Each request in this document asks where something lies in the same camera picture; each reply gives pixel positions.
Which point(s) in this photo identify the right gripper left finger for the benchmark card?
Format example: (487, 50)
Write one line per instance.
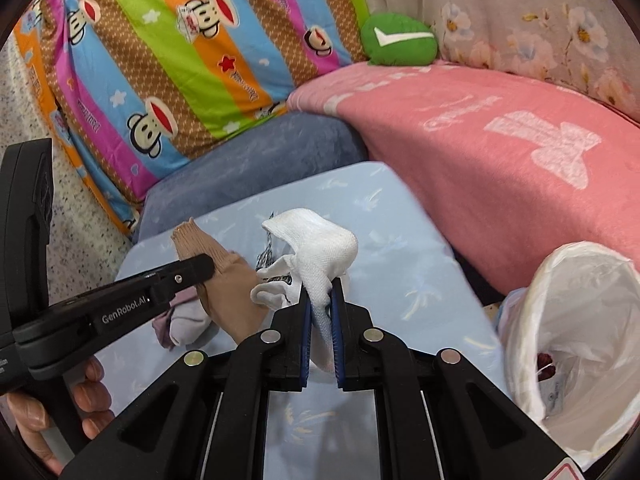
(206, 416)

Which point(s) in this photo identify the light blue palm cloth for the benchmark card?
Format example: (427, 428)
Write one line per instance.
(405, 275)

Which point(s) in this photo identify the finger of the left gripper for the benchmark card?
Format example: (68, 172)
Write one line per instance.
(129, 301)

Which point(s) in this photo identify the blue-grey velvet pillow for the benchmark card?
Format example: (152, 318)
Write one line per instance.
(282, 150)

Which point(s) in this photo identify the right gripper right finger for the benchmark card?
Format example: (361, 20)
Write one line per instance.
(437, 415)

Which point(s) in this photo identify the grey floral bed sheet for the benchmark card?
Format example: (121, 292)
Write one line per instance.
(585, 45)

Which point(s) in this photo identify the green check mark cushion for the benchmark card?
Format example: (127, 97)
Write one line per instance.
(391, 39)

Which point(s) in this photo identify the pink bow blanket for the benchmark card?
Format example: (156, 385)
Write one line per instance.
(508, 168)

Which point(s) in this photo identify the colourful monkey pattern quilt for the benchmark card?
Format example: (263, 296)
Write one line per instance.
(136, 89)

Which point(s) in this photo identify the person's left hand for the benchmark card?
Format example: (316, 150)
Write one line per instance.
(32, 419)

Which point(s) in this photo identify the dark red velvet scrunchie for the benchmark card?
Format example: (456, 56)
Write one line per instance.
(546, 368)

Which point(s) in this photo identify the mauve and white sock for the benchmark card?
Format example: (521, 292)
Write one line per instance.
(183, 322)

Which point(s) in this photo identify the white lined trash bin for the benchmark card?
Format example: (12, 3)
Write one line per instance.
(582, 307)

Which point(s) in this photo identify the tan brown sock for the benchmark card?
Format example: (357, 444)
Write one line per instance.
(226, 296)

